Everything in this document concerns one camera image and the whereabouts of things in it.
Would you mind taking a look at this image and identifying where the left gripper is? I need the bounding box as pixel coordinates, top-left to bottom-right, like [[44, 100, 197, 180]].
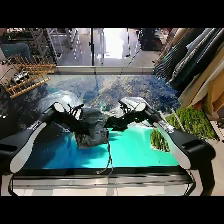
[[69, 115, 92, 136]]

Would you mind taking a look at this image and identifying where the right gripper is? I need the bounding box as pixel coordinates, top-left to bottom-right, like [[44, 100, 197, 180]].
[[105, 116, 130, 132]]

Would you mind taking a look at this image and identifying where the grey garment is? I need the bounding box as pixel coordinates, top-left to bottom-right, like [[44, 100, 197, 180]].
[[74, 107, 115, 175]]

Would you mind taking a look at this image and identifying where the dark green garment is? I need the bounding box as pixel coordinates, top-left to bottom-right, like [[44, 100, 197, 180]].
[[153, 39, 190, 83]]

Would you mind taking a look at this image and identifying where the beige garment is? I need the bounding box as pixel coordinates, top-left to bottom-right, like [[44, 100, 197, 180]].
[[178, 53, 224, 108]]

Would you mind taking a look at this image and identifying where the yellow garment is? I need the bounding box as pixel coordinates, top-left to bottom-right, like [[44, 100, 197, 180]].
[[201, 75, 224, 120]]

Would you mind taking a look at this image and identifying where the black garment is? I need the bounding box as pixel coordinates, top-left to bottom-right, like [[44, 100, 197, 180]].
[[169, 28, 224, 92]]

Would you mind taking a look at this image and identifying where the silver frame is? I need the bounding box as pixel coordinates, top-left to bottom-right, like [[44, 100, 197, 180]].
[[0, 172, 224, 197]]

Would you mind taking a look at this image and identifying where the black cable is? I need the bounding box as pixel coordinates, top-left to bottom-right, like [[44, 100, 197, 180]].
[[7, 173, 18, 197], [185, 172, 198, 197]]

